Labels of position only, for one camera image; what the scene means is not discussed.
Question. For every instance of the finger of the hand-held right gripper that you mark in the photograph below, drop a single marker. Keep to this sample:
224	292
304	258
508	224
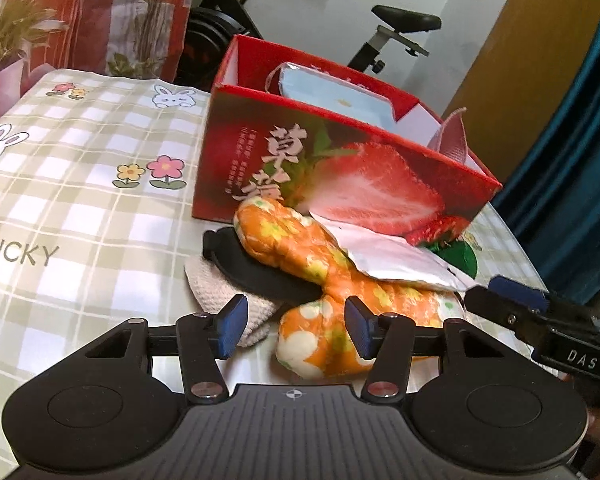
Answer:
505	305

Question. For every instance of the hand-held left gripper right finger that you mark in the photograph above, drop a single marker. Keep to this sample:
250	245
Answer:
358	327

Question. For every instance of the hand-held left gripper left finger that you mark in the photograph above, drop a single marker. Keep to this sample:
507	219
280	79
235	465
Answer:
233	326

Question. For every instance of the black round pad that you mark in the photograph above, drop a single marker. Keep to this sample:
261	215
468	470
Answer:
260	280

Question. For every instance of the cream knitted cloth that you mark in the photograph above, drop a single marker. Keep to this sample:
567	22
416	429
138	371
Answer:
205	280

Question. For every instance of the white foil pouch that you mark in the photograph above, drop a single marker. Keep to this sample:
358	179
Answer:
395	260

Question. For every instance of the orange floral oven mitt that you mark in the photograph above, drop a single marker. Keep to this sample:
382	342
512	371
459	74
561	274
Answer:
290	245

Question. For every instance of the red strawberry print cardboard box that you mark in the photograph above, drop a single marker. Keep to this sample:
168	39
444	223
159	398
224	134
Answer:
380	180

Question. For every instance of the pink cloth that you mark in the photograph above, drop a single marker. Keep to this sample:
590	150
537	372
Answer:
452	140

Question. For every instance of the light blue packet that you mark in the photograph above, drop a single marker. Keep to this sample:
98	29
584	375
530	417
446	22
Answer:
330	92

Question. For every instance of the green plush tassel dumpling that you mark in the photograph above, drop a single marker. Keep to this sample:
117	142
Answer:
460	257

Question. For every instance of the teal curtain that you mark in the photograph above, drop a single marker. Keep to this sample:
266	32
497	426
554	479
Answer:
580	160

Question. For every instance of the green checked rabbit tablecloth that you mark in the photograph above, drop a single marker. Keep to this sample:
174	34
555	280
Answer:
80	185

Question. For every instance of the wooden door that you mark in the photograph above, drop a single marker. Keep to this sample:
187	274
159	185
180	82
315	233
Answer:
530	60

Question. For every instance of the black exercise bike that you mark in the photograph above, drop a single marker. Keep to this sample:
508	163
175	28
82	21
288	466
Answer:
405	17

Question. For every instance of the red printed backdrop cloth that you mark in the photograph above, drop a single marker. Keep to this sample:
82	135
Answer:
95	10

